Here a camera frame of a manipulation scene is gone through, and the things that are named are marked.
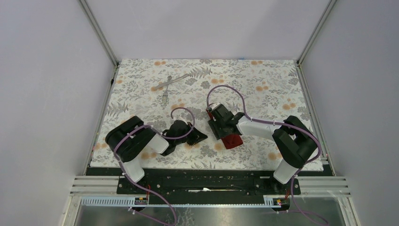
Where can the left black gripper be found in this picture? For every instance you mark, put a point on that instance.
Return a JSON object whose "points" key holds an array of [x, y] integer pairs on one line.
{"points": [[196, 136]]}

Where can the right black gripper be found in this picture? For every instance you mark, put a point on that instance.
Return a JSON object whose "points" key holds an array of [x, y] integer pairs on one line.
{"points": [[213, 124]]}

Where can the dark red cloth napkin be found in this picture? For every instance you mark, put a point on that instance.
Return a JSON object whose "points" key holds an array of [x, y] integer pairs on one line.
{"points": [[231, 141]]}

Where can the silver fork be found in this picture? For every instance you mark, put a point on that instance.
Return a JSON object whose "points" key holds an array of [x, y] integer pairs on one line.
{"points": [[165, 93]]}

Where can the silver knife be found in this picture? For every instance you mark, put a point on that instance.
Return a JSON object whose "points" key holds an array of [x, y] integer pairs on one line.
{"points": [[171, 81]]}

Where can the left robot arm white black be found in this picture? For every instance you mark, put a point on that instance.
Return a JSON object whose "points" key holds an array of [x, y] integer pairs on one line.
{"points": [[129, 139]]}

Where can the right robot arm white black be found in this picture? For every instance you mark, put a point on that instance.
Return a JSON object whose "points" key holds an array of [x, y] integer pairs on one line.
{"points": [[294, 141]]}

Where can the floral patterned tablecloth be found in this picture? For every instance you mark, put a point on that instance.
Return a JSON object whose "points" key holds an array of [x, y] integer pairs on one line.
{"points": [[266, 89]]}

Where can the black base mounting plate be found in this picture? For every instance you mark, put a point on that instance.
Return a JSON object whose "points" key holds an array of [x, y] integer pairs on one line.
{"points": [[193, 187]]}

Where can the left aluminium frame post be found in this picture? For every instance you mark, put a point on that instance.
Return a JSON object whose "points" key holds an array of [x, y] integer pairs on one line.
{"points": [[98, 31]]}

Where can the aluminium frame post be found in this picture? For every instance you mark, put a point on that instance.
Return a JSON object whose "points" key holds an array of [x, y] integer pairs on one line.
{"points": [[98, 31], [317, 29]]}

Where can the right aluminium frame post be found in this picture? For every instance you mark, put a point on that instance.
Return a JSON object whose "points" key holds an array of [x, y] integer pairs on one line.
{"points": [[317, 29]]}

